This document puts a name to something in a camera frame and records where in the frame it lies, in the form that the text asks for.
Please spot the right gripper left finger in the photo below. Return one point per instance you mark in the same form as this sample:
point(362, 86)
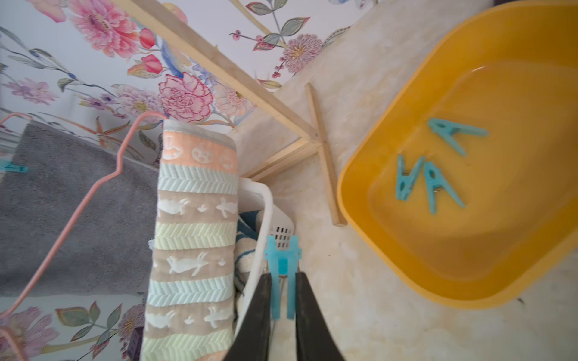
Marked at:
point(252, 341)

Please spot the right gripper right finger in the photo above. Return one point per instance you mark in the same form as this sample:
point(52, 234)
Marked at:
point(313, 338)

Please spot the pastel striped bunny towel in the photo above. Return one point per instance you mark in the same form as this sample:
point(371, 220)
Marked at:
point(190, 305)

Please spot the pink wire hanger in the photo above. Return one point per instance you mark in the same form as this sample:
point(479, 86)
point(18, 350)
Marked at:
point(76, 222)

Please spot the purple cube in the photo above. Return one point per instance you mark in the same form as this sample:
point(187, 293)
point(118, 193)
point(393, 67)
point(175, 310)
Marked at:
point(133, 351)

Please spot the white perforated plastic basket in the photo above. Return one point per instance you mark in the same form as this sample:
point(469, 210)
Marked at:
point(254, 196)

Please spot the wooden clothes rack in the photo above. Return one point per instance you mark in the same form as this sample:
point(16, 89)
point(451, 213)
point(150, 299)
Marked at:
point(312, 137)

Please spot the yellow plastic bin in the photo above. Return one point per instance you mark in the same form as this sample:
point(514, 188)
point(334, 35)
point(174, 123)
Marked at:
point(511, 70)

